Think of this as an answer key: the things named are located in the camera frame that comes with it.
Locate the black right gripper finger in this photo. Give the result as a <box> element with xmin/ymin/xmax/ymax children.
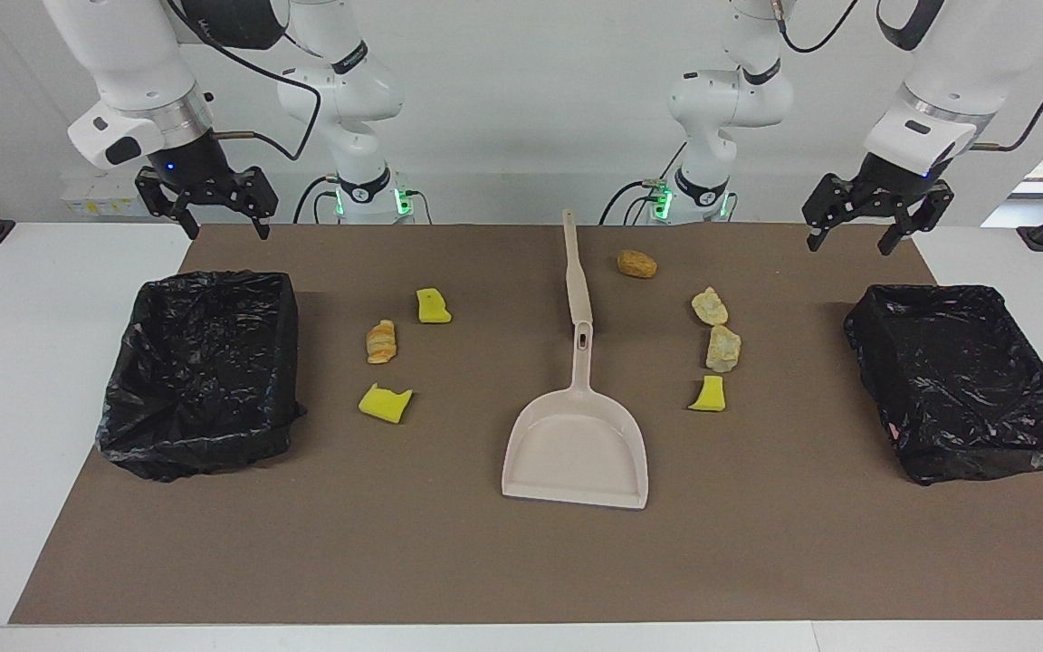
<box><xmin>214</xmin><ymin>166</ymin><xmax>280</xmax><ymax>242</ymax></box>
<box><xmin>135</xmin><ymin>168</ymin><xmax>198</xmax><ymax>242</ymax></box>

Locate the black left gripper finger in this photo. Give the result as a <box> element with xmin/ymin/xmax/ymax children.
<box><xmin>877</xmin><ymin>181</ymin><xmax>955</xmax><ymax>257</ymax></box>
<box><xmin>802</xmin><ymin>174</ymin><xmax>859</xmax><ymax>254</ymax></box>

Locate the tan bread chunk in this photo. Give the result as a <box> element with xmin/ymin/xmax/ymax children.
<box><xmin>691</xmin><ymin>286</ymin><xmax>730</xmax><ymax>327</ymax></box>

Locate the pale greenish bread chunk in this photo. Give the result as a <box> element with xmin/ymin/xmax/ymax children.
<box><xmin>704</xmin><ymin>324</ymin><xmax>743</xmax><ymax>374</ymax></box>

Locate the small yellow sponge wedge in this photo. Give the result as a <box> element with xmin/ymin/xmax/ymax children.
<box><xmin>687</xmin><ymin>375</ymin><xmax>727</xmax><ymax>413</ymax></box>

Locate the beige brush with black bristles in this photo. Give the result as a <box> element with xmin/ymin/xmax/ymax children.
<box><xmin>561</xmin><ymin>209</ymin><xmax>594</xmax><ymax>329</ymax></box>

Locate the beige plastic dustpan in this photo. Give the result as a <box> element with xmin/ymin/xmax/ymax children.
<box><xmin>501</xmin><ymin>320</ymin><xmax>650</xmax><ymax>511</ymax></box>

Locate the black-bagged bin with pink tag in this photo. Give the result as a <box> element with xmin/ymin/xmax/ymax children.
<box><xmin>843</xmin><ymin>283</ymin><xmax>1043</xmax><ymax>486</ymax></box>

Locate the bin lined with black bag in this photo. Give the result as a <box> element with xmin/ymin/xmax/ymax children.
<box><xmin>94</xmin><ymin>270</ymin><xmax>308</xmax><ymax>483</ymax></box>

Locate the striped croissant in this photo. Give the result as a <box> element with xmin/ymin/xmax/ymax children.
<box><xmin>365</xmin><ymin>319</ymin><xmax>398</xmax><ymax>366</ymax></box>

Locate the yellow sponge piece with hole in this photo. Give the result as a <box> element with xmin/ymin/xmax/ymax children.
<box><xmin>416</xmin><ymin>288</ymin><xmax>454</xmax><ymax>325</ymax></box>

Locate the notched yellow sponge piece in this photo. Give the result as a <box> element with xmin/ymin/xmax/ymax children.
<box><xmin>358</xmin><ymin>382</ymin><xmax>415</xmax><ymax>425</ymax></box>

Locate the brown table mat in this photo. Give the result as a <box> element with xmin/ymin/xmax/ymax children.
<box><xmin>10</xmin><ymin>224</ymin><xmax>1043</xmax><ymax>626</ymax></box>

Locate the black right base cable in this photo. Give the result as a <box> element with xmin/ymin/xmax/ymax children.
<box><xmin>293</xmin><ymin>175</ymin><xmax>341</xmax><ymax>225</ymax></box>

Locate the black base cable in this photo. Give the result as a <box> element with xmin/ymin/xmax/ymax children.
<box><xmin>293</xmin><ymin>175</ymin><xmax>341</xmax><ymax>225</ymax></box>
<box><xmin>598</xmin><ymin>143</ymin><xmax>687</xmax><ymax>225</ymax></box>

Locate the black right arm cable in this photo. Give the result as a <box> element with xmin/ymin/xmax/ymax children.
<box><xmin>164</xmin><ymin>0</ymin><xmax>323</xmax><ymax>162</ymax></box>

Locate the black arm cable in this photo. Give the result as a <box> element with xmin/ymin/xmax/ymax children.
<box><xmin>770</xmin><ymin>0</ymin><xmax>1043</xmax><ymax>153</ymax></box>
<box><xmin>164</xmin><ymin>0</ymin><xmax>323</xmax><ymax>162</ymax></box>

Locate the white wall box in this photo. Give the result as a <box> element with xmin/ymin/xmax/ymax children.
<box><xmin>60</xmin><ymin>175</ymin><xmax>148</xmax><ymax>218</ymax></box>

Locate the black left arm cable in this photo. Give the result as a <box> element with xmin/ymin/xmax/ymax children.
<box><xmin>770</xmin><ymin>0</ymin><xmax>1043</xmax><ymax>153</ymax></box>

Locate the black left base cable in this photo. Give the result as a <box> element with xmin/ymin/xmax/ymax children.
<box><xmin>598</xmin><ymin>143</ymin><xmax>687</xmax><ymax>225</ymax></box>

